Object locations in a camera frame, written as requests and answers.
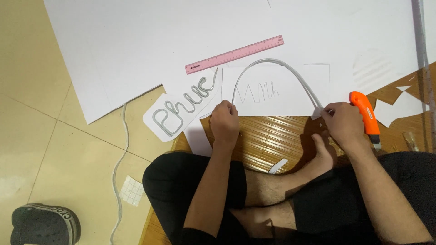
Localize person's left hand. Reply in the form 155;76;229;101
209;100;240;144

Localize person's right hand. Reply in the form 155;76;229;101
320;101;368;152

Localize grey flexible tube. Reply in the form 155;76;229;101
232;58;324;111

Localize orange utility knife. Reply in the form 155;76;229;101
349;91;382;151

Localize white paper strip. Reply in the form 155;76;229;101
183;114;215;157

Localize white cutout card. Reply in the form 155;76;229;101
142;68;223;143

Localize bamboo mat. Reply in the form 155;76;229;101
138;61;436;245

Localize grey tube lettering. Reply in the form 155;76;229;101
152;66;219;137

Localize large white paper offcut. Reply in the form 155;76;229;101
373;85;430;128

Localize white sheet with pencil lines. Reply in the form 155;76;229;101
221;63;331;117

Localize clear plastic piece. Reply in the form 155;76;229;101
403;131;420;152

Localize small white paper scrap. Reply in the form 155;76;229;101
268;159;289;175

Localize pink plastic ruler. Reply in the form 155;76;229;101
185;35;285;75

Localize person's black shorts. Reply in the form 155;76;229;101
142;151;436;245

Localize person's bare legs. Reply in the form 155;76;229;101
229;133;338;239

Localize long metal straightedge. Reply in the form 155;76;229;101
411;0;436;154

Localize large white foam board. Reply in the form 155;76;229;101
43;0;436;125

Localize white grid paper scrap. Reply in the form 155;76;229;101
119;175;146;207

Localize black clog shoe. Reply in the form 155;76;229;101
10;203;82;245

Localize grey cable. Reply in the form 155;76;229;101
109;102;131;245

